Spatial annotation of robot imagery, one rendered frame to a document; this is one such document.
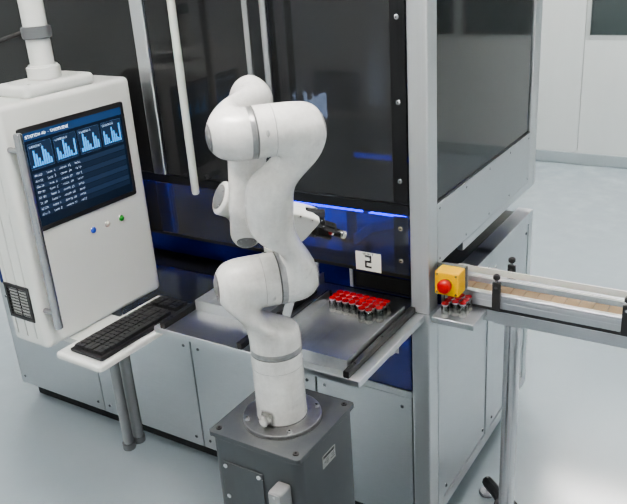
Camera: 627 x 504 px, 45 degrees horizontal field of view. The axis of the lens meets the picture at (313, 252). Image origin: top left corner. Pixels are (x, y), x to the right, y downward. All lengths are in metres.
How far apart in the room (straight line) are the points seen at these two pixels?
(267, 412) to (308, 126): 0.71
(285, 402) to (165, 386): 1.37
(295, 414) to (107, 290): 1.00
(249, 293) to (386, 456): 1.12
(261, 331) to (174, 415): 1.52
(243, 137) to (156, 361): 1.79
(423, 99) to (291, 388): 0.82
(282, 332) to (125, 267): 1.03
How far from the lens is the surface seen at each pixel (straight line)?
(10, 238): 2.42
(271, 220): 1.53
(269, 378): 1.77
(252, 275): 1.65
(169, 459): 3.27
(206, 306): 2.36
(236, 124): 1.41
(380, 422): 2.55
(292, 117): 1.43
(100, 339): 2.45
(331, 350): 2.10
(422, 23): 2.02
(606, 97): 6.70
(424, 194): 2.12
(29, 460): 3.48
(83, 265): 2.52
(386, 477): 2.68
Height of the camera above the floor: 1.93
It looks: 22 degrees down
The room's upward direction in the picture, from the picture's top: 4 degrees counter-clockwise
